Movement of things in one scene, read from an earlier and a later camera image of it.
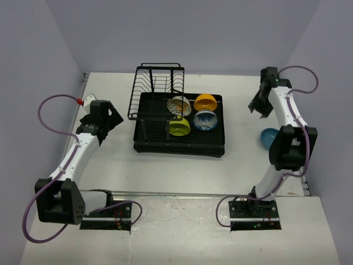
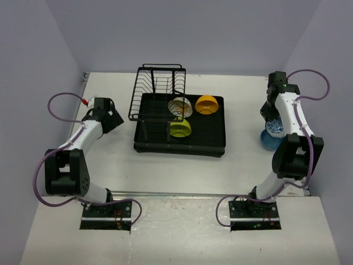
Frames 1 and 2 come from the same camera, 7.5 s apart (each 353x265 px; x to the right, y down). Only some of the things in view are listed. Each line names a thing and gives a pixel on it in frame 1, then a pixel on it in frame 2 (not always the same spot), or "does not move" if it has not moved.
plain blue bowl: x=267 y=137 does not move
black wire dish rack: x=158 y=94 does not move
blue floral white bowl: x=205 y=120 -> x=274 y=127
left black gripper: x=114 y=119 does not move
